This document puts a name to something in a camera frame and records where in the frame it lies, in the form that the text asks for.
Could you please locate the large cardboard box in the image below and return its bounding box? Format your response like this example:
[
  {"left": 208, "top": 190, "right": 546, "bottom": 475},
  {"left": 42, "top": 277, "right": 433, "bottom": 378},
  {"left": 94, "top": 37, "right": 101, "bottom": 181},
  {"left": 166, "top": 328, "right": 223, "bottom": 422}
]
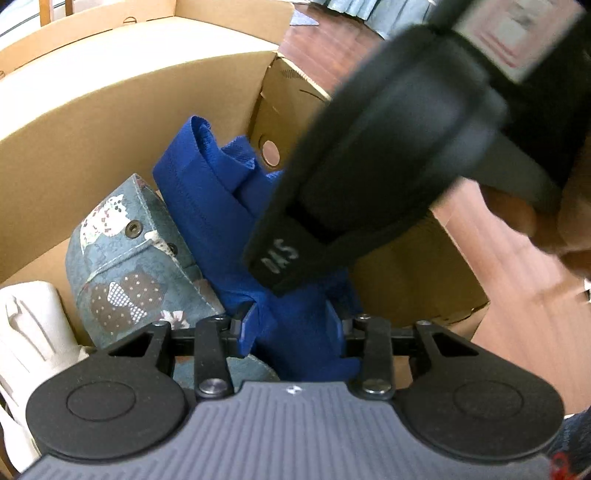
[{"left": 0, "top": 28, "right": 491, "bottom": 352}]

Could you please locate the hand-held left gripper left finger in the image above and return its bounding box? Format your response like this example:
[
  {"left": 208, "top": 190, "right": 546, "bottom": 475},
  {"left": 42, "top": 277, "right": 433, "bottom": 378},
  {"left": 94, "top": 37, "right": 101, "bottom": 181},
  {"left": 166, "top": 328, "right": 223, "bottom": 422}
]
[{"left": 108, "top": 302, "right": 265, "bottom": 400}]

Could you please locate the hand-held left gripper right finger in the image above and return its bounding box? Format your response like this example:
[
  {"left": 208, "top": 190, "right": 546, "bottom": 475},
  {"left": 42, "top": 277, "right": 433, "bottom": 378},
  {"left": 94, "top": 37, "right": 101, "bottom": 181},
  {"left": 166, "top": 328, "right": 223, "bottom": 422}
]
[{"left": 325, "top": 300, "right": 481, "bottom": 400}]

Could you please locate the blue-grey floral cloth bag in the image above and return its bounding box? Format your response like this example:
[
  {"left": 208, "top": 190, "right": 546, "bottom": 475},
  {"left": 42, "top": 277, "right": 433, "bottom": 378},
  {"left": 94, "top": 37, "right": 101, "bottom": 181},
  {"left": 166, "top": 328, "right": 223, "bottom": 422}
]
[{"left": 65, "top": 174, "right": 282, "bottom": 398}]

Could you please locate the person's right hand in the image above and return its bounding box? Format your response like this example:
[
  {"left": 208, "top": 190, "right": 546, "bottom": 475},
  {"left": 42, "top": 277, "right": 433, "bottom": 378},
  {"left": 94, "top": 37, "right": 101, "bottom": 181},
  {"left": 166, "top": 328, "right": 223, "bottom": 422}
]
[{"left": 482, "top": 152, "right": 591, "bottom": 283}]

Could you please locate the grey-blue cloth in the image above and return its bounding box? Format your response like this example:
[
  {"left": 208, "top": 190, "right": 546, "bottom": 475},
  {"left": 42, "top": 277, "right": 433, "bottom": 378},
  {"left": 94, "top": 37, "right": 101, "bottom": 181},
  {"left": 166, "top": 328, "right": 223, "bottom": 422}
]
[{"left": 291, "top": 0, "right": 435, "bottom": 41}]

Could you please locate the blue non-woven shopping bag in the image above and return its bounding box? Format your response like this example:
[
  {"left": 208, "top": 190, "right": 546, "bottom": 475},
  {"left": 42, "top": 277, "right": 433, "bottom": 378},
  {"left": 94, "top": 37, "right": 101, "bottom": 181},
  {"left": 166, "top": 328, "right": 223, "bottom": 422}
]
[{"left": 152, "top": 115, "right": 365, "bottom": 383}]

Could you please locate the white cloth bag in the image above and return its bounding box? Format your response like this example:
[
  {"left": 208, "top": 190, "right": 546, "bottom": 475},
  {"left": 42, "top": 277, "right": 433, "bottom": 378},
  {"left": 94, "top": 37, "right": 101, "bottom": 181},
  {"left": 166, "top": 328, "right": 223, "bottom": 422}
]
[{"left": 0, "top": 280, "right": 91, "bottom": 476}]

